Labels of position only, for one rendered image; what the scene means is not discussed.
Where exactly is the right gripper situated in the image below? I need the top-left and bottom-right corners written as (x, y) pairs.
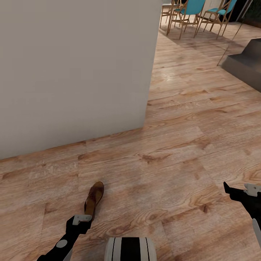
top-left (223, 182), bottom-right (261, 209)

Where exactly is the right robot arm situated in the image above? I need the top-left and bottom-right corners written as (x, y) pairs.
top-left (223, 182), bottom-right (261, 248)

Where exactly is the sandal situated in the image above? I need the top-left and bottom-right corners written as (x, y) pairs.
top-left (84, 182), bottom-right (104, 222)

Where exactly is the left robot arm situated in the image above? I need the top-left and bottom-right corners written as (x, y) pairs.
top-left (37, 214), bottom-right (92, 261)

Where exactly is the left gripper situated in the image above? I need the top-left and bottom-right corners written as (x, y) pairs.
top-left (66, 216), bottom-right (91, 239)

